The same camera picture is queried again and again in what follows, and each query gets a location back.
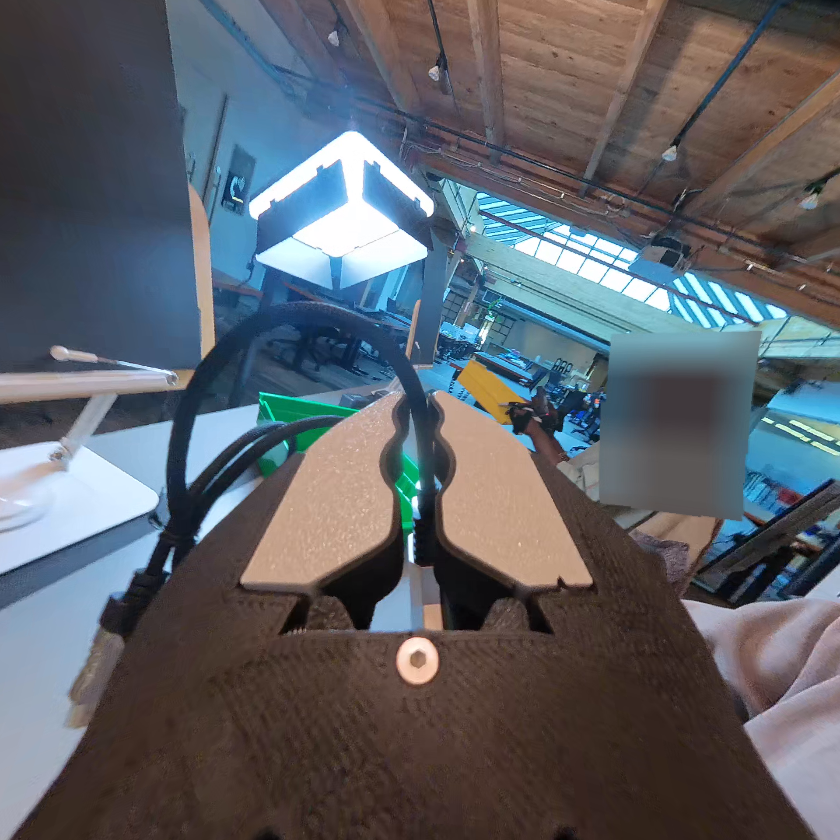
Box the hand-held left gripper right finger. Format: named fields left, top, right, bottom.
left=427, top=389, right=595, bottom=593

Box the white softbox studio light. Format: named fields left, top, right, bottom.
left=248, top=130, right=435, bottom=291

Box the person's right forearm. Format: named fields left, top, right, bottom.
left=682, top=594, right=840, bottom=840

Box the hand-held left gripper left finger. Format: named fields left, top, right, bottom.
left=239, top=390, right=406, bottom=592

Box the black wood-rimmed board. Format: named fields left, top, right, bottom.
left=0, top=0, right=216, bottom=378

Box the green plastic bin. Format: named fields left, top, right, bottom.
left=257, top=392, right=421, bottom=526

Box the yellow crate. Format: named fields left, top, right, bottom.
left=457, top=357, right=527, bottom=422

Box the black braided cable silver plug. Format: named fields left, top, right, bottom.
left=66, top=301, right=437, bottom=731

